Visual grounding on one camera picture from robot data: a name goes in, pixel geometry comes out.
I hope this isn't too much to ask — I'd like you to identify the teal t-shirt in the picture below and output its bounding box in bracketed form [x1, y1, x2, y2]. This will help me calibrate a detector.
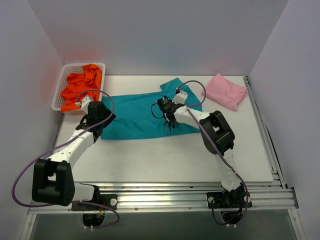
[100, 78, 199, 140]

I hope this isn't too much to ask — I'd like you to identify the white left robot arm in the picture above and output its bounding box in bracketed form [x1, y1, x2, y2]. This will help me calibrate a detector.
[31, 101, 116, 210]

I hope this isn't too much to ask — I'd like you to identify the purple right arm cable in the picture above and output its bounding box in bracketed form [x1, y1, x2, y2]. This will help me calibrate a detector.
[178, 80, 252, 225]

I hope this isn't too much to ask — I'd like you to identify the orange crumpled t-shirt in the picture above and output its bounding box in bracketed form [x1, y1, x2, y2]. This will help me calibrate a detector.
[60, 63, 103, 112]

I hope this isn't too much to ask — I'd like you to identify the pink folded t-shirt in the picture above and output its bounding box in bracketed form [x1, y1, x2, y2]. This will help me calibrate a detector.
[201, 73, 248, 112]

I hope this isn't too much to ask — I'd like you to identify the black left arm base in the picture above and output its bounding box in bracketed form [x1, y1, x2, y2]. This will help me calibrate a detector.
[71, 194, 120, 230]

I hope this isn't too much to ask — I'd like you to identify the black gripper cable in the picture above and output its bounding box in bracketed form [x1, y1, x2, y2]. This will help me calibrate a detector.
[150, 102, 176, 136]

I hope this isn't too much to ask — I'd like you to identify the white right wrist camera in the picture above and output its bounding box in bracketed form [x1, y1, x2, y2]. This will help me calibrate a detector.
[172, 88, 188, 105]

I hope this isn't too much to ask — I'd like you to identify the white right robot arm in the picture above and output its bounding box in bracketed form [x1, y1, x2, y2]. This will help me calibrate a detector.
[156, 93, 243, 207]

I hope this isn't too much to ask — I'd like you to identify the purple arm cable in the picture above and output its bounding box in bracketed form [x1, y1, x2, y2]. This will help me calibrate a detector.
[12, 88, 120, 229]
[178, 80, 252, 225]

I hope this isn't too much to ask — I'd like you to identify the aluminium side rail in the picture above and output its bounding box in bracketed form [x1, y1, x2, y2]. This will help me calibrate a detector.
[243, 76, 288, 189]

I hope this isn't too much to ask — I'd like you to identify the white plastic basket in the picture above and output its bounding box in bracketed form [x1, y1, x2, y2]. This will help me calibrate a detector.
[51, 62, 106, 114]

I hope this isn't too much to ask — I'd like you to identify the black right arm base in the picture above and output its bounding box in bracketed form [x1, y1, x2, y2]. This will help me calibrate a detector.
[206, 183, 253, 225]

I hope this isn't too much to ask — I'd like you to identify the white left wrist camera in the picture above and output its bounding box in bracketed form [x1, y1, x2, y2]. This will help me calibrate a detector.
[75, 95, 94, 114]

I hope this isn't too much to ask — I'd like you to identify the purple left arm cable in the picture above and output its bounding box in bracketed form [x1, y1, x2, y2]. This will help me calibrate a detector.
[12, 88, 120, 229]

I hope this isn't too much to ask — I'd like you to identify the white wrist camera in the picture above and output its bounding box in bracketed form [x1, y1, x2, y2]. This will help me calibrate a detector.
[172, 88, 188, 105]
[75, 95, 94, 114]

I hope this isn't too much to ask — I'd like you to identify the aluminium front rail frame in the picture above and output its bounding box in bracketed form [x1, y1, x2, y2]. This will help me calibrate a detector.
[21, 183, 306, 240]

